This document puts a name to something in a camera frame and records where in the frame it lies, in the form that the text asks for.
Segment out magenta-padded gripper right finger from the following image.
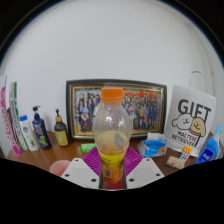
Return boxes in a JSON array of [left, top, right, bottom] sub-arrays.
[[122, 146, 165, 190]]

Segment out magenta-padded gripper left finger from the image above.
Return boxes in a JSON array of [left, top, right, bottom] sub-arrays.
[[60, 146, 104, 190]]

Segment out orange-capped juice bottle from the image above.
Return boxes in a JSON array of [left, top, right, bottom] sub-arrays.
[[92, 87, 134, 184]]

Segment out pink ceramic mug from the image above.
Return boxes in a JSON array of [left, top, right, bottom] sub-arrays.
[[49, 159, 72, 178]]

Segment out blue tissue pack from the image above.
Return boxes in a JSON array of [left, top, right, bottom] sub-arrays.
[[137, 132, 169, 158]]

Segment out small green pack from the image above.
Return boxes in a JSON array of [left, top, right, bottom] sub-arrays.
[[80, 143, 97, 154]]

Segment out small patterned packet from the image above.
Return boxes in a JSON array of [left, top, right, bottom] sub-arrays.
[[165, 155, 186, 170]]

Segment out brown yellow-label pump bottle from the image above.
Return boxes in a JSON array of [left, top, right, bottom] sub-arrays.
[[53, 108, 70, 148]]

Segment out small puzzle cube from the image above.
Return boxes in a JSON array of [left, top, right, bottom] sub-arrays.
[[179, 146, 193, 162]]

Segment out dark blue pump bottle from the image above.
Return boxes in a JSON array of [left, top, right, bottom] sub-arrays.
[[31, 105, 53, 151]]

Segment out white shampoo bottle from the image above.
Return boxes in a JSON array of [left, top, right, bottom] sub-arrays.
[[18, 114, 40, 153]]

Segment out dark-framed group picture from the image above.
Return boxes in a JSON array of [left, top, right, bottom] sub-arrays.
[[65, 79, 168, 143]]

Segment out blue detergent bottle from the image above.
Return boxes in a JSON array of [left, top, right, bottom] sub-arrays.
[[194, 124, 223, 165]]

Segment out white paper gift bag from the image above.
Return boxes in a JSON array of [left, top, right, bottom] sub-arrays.
[[163, 69, 218, 149]]

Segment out tall green white box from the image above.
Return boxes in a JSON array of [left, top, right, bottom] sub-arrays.
[[8, 81, 29, 152]]

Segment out tall pink box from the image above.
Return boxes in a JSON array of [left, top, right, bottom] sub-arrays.
[[0, 74, 22, 158]]

